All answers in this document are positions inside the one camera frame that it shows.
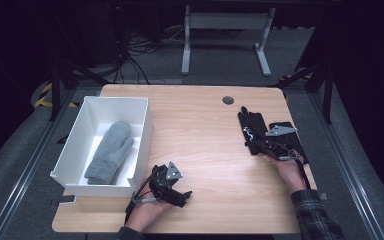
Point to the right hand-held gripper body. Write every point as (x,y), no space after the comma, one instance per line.
(281,148)

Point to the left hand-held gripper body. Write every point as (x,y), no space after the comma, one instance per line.
(161,183)

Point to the black glove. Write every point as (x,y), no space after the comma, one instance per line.
(295,141)
(253,128)

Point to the grey knit mitten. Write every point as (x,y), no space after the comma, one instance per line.
(110,153)

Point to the white rectangular box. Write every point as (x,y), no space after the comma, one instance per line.
(80,140)

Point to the person's right hand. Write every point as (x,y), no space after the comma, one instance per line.
(290,173)

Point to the person's left hand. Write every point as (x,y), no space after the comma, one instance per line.
(145,213)

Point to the grey table grommet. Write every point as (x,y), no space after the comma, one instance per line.
(228,100)

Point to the black metal stand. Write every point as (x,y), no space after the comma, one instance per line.
(56,90)
(328,96)

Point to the yellow black hazard tape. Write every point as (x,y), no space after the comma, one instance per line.
(43,98)

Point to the grey table bracket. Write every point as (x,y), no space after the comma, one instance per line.
(324,196)

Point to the grey metal rail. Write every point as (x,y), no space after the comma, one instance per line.
(30,166)
(346,170)

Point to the white metal desk frame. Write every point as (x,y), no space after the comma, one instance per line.
(186,50)

